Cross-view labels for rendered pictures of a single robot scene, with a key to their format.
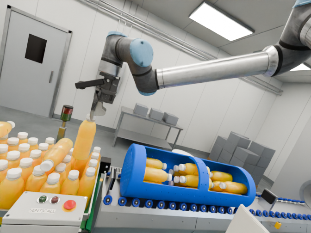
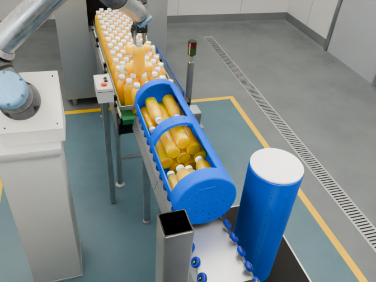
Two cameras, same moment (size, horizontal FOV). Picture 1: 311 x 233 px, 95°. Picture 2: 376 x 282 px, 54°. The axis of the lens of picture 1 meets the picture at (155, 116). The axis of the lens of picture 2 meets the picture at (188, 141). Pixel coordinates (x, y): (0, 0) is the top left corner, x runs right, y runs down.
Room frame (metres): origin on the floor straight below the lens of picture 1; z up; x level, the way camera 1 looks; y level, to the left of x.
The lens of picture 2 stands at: (0.89, -1.87, 2.25)
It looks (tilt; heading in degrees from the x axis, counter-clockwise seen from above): 37 degrees down; 88
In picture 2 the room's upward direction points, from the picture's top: 5 degrees clockwise
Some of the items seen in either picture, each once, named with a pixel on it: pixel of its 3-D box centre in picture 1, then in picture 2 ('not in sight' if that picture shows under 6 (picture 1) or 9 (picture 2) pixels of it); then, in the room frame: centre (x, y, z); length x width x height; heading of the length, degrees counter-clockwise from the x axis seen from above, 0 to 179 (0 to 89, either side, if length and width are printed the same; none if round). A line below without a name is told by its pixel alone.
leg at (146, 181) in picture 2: not in sight; (146, 192); (0.69, 0.03, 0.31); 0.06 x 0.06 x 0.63; 19
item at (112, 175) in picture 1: (110, 181); not in sight; (0.73, 0.11, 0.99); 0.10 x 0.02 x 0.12; 19
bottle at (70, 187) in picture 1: (68, 194); (129, 94); (0.55, 0.25, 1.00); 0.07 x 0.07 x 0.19
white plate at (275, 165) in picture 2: (184, 156); (276, 165); (1.41, -0.42, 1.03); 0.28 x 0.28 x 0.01
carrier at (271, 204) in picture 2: not in sight; (261, 221); (1.41, -0.42, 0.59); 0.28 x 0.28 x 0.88
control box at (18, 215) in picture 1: (49, 217); (103, 88); (0.39, 0.22, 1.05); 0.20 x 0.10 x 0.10; 109
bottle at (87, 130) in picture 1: (85, 137); (139, 59); (0.62, 0.27, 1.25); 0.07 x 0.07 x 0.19
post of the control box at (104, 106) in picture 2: not in sight; (108, 154); (0.39, 0.22, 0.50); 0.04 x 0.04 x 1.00; 19
